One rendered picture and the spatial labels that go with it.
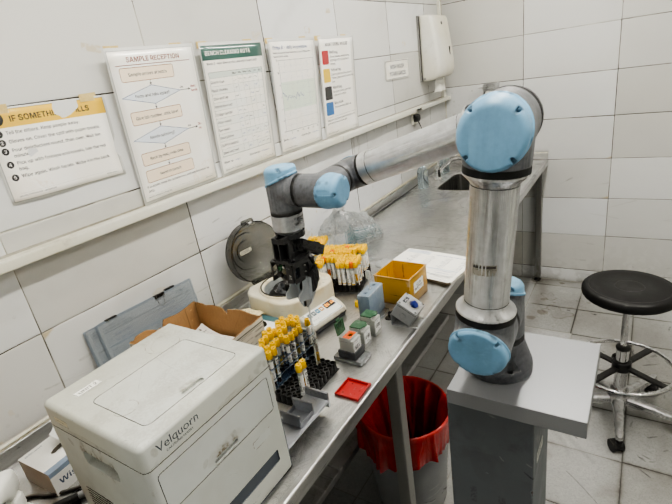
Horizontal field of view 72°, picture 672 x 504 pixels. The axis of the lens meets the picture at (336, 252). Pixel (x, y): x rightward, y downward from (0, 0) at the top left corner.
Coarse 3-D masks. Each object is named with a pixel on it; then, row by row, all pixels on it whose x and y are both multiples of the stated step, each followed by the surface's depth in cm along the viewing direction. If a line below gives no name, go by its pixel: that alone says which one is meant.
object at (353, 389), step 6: (348, 378) 121; (342, 384) 118; (348, 384) 119; (354, 384) 119; (360, 384) 118; (366, 384) 118; (336, 390) 117; (342, 390) 117; (348, 390) 117; (354, 390) 116; (360, 390) 116; (366, 390) 116; (342, 396) 115; (348, 396) 114; (354, 396) 114; (360, 396) 113
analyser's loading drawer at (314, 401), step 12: (312, 396) 111; (324, 396) 109; (300, 408) 106; (312, 408) 104; (288, 420) 103; (300, 420) 101; (312, 420) 104; (288, 432) 101; (300, 432) 100; (288, 444) 97
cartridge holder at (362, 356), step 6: (360, 348) 127; (336, 354) 130; (342, 354) 128; (348, 354) 127; (354, 354) 125; (360, 354) 128; (366, 354) 128; (342, 360) 128; (348, 360) 127; (354, 360) 126; (360, 360) 126; (366, 360) 127
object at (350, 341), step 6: (348, 330) 129; (342, 336) 127; (348, 336) 126; (354, 336) 127; (360, 336) 128; (342, 342) 127; (348, 342) 125; (354, 342) 125; (360, 342) 128; (342, 348) 128; (348, 348) 126; (354, 348) 126
